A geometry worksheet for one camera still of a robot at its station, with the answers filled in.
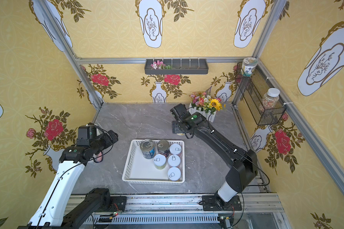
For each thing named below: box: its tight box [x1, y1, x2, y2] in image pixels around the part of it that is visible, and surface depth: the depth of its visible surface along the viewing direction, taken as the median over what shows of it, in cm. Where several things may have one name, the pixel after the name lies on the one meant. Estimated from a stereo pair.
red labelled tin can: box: [156, 139, 171, 158], surface depth 87 cm
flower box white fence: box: [188, 86, 223, 123], surface depth 102 cm
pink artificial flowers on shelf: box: [150, 60, 173, 70], surface depth 89 cm
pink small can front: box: [169, 143, 182, 156], surface depth 90 cm
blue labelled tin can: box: [139, 138, 156, 160], surface depth 87 cm
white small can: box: [153, 153, 167, 171], surface depth 85 cm
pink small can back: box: [167, 154, 182, 167], surface depth 85 cm
